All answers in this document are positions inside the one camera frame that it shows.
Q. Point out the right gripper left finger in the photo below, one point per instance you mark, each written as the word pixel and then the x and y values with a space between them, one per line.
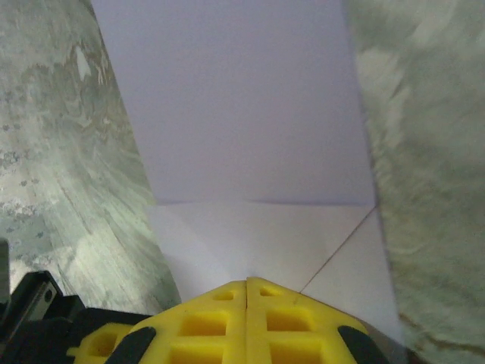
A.
pixel 212 333

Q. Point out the lilac paper sheet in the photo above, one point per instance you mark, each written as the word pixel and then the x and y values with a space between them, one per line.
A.
pixel 242 113

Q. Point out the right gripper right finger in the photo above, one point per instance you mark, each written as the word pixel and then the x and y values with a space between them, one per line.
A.
pixel 295 330

